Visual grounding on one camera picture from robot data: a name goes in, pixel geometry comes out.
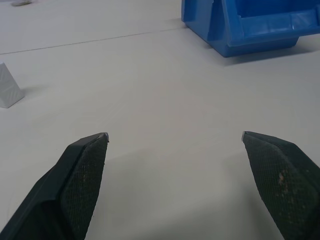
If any white ribbed plastic block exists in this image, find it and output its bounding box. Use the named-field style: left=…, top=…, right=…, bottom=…
left=0, top=61, right=26, bottom=109

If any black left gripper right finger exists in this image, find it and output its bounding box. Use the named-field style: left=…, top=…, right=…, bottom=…
left=241, top=130, right=320, bottom=240

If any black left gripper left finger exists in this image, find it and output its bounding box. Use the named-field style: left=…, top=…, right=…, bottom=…
left=0, top=132, right=110, bottom=240

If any blue plastic storage bin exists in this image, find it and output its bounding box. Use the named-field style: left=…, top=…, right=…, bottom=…
left=181, top=0, right=320, bottom=58

